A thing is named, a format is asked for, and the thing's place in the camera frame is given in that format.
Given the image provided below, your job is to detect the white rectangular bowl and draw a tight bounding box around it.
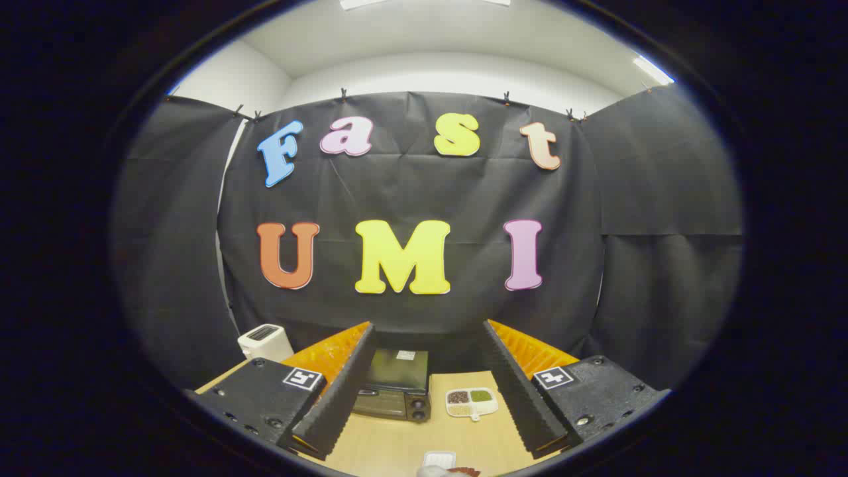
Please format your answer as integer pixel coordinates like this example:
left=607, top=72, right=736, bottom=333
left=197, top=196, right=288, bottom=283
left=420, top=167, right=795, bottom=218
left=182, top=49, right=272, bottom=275
left=417, top=451, right=458, bottom=476

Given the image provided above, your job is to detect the white divided dish with grains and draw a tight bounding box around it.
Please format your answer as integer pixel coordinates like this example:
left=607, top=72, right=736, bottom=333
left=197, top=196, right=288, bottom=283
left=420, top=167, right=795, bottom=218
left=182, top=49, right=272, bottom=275
left=445, top=388, right=499, bottom=422

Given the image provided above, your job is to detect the black toaster oven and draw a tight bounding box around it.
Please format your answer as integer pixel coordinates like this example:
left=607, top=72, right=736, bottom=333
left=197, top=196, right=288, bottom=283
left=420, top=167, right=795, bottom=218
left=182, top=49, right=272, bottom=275
left=351, top=348, right=433, bottom=422

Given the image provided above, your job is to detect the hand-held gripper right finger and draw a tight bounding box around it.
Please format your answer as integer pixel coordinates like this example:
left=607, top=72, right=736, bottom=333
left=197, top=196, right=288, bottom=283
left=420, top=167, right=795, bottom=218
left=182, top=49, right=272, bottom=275
left=482, top=319, right=671, bottom=459

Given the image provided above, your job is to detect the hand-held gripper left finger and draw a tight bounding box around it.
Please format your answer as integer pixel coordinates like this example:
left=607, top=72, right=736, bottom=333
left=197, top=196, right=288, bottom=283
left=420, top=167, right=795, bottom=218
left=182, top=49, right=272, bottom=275
left=191, top=321, right=376, bottom=461

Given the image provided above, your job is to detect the white bread toaster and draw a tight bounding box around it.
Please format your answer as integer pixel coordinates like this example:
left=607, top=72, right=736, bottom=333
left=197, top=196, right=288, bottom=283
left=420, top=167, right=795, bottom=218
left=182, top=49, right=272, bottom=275
left=237, top=324, right=294, bottom=362

